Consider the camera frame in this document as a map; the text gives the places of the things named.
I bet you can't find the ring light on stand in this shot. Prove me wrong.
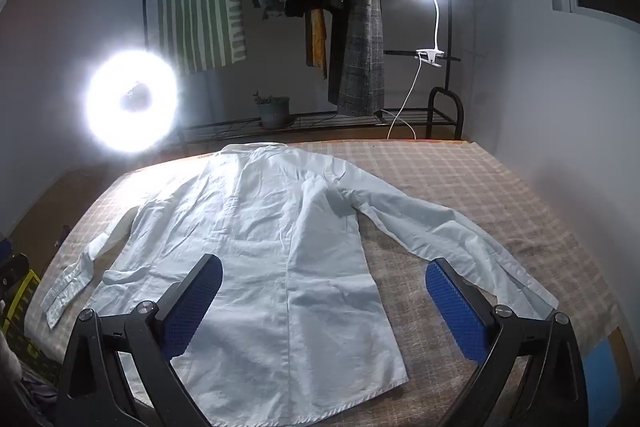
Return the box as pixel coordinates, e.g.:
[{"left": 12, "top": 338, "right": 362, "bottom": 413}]
[{"left": 82, "top": 38, "right": 181, "bottom": 152}]

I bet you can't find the yellow scarf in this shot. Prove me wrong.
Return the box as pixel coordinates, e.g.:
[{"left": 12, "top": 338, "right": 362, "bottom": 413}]
[{"left": 305, "top": 7, "right": 328, "bottom": 80}]

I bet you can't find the beige plaid blanket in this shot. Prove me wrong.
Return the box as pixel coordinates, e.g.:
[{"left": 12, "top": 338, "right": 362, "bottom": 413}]
[{"left": 25, "top": 139, "right": 626, "bottom": 427}]

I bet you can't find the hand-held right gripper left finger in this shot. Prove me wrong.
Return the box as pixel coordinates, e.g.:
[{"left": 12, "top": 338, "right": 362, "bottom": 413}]
[{"left": 55, "top": 253, "right": 223, "bottom": 427}]

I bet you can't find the white lamp cable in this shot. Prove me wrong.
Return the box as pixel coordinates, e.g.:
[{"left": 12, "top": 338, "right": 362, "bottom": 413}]
[{"left": 387, "top": 57, "right": 423, "bottom": 140}]

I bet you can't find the black metal clothes rack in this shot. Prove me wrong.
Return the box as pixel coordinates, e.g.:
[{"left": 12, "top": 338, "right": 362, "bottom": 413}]
[{"left": 140, "top": 0, "right": 466, "bottom": 152}]

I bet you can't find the yellow crate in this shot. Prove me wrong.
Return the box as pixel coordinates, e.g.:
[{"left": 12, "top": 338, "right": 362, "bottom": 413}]
[{"left": 0, "top": 269, "right": 41, "bottom": 358}]

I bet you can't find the blue mat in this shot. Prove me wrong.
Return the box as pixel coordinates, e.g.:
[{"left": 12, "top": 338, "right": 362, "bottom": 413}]
[{"left": 582, "top": 339, "right": 631, "bottom": 427}]

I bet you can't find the white long-sleeved shirt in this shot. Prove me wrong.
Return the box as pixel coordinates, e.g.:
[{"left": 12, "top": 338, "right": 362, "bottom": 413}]
[{"left": 41, "top": 142, "right": 560, "bottom": 427}]

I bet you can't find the potted plant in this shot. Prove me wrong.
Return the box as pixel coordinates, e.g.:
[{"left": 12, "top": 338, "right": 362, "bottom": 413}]
[{"left": 252, "top": 91, "right": 292, "bottom": 129}]

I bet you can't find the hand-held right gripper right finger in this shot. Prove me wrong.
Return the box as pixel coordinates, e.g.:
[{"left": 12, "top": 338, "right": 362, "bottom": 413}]
[{"left": 425, "top": 257, "right": 588, "bottom": 427}]

